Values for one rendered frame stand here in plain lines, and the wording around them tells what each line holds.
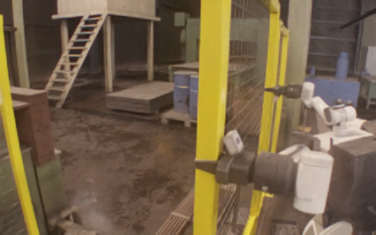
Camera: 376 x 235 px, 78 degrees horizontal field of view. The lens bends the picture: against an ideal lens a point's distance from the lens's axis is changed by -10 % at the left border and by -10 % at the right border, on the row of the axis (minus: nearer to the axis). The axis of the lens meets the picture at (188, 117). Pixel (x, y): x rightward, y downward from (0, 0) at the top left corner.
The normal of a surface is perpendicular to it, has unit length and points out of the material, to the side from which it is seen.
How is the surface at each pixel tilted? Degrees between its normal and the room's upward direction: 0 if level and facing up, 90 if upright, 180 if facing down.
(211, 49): 90
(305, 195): 73
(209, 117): 90
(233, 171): 90
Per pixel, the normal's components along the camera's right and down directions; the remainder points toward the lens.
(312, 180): -0.38, -0.04
